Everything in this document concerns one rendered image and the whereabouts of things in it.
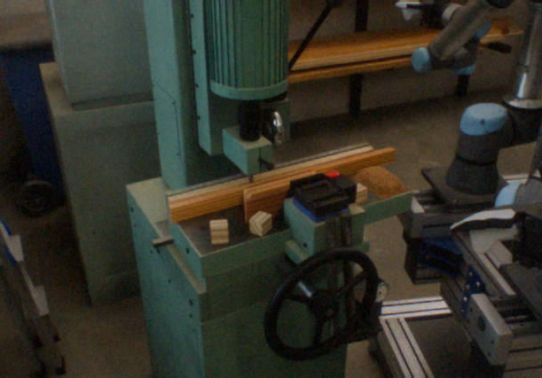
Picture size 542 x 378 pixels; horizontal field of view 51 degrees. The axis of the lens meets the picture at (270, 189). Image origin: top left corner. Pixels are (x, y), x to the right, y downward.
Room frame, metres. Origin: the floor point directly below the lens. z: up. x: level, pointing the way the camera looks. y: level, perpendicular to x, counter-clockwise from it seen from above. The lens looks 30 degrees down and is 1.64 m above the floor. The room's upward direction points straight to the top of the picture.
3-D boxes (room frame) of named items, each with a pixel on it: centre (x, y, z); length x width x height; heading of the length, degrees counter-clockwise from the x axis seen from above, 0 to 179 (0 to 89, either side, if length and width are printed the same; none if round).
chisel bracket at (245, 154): (1.27, 0.06, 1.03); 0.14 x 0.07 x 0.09; 29
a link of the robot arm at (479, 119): (1.49, -0.60, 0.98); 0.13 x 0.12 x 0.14; 113
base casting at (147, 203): (1.36, 0.11, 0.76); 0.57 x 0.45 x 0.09; 29
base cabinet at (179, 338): (1.35, 0.11, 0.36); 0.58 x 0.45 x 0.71; 29
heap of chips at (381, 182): (1.34, -0.29, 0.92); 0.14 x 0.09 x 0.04; 29
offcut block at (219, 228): (1.07, 0.11, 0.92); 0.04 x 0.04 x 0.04; 8
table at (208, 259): (1.20, -0.08, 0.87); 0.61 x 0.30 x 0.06; 119
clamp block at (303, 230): (1.12, -0.12, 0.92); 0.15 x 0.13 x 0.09; 119
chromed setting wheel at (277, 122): (1.42, 0.00, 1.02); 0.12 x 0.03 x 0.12; 29
